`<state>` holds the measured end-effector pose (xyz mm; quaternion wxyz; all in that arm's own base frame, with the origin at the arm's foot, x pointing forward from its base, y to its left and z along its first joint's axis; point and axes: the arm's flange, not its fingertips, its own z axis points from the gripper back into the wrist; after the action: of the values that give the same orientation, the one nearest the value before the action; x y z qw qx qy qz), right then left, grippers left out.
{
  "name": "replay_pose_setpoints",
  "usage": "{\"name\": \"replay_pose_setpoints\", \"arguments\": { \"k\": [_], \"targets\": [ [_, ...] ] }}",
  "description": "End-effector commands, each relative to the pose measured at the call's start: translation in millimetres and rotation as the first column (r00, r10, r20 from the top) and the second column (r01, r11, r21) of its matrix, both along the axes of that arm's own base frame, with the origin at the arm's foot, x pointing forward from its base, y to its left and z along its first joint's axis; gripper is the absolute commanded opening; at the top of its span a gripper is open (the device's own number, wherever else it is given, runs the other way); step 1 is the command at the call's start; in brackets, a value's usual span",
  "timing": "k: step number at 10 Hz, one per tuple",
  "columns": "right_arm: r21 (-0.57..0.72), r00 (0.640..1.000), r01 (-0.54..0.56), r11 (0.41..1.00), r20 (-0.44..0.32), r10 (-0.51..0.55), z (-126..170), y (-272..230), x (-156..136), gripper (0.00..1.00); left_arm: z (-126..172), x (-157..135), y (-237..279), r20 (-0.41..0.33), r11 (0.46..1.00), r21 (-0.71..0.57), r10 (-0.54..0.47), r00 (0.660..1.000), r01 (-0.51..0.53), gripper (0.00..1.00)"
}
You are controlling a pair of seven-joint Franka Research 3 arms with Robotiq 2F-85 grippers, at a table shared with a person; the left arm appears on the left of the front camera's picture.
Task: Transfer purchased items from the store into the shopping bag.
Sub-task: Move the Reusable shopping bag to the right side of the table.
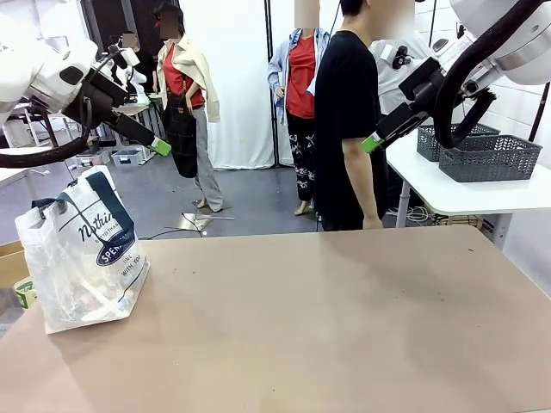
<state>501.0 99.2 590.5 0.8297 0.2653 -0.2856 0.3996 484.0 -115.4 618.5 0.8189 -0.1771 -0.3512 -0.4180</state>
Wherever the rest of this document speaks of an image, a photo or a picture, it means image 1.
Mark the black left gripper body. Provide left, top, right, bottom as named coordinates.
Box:
left=71, top=73, right=139, bottom=133

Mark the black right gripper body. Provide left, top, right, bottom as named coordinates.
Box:
left=399, top=58, right=444, bottom=120

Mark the grey plastic woven-pattern basket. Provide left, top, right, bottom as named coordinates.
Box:
left=416, top=123, right=501, bottom=163
left=437, top=134, right=543, bottom=183

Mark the clear plastic tote bag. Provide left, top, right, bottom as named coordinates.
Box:
left=14, top=165, right=152, bottom=336

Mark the person's right forearm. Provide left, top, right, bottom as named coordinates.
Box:
left=349, top=167, right=382, bottom=220

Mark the clear plastic storage bin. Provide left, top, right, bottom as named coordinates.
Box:
left=110, top=145, right=150, bottom=167
left=75, top=152, right=104, bottom=171

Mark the person in white shirt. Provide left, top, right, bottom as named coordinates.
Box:
left=368, top=8, right=438, bottom=216

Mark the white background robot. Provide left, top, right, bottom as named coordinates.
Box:
left=109, top=45, right=145, bottom=96

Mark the background person in black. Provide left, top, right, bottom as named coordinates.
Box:
left=109, top=30, right=158, bottom=94

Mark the person in black t-shirt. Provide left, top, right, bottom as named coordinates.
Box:
left=313, top=0, right=391, bottom=232

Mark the mannequin with cream jacket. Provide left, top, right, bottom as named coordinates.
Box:
left=152, top=0, right=237, bottom=233

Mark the white side table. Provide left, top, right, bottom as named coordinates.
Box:
left=385, top=128, right=551, bottom=253

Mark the mannequin with blue shirt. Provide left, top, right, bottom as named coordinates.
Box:
left=266, top=0, right=332, bottom=219

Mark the white backdrop curtain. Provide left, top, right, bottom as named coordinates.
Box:
left=206, top=0, right=298, bottom=171

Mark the wooden crate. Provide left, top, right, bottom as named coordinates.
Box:
left=445, top=213, right=483, bottom=229

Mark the white desk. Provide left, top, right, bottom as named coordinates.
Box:
left=0, top=165, right=65, bottom=203

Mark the black light stand leg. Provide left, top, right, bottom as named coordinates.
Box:
left=528, top=81, right=551, bottom=143

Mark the black backdrop pole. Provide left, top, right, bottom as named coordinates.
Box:
left=264, top=0, right=281, bottom=169

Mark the brown cardboard box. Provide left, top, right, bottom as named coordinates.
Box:
left=0, top=240, right=27, bottom=289

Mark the green and white carton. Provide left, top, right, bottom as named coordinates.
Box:
left=15, top=279, right=38, bottom=310

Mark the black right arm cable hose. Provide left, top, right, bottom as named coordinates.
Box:
left=433, top=0, right=546, bottom=150

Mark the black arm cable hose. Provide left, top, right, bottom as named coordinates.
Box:
left=0, top=96, right=130, bottom=170
left=433, top=0, right=546, bottom=150

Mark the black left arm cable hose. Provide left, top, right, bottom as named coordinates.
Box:
left=0, top=96, right=130, bottom=170

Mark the white cable bundle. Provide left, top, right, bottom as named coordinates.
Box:
left=406, top=206, right=436, bottom=223

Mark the black floor cable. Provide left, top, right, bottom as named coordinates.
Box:
left=137, top=227, right=207, bottom=240

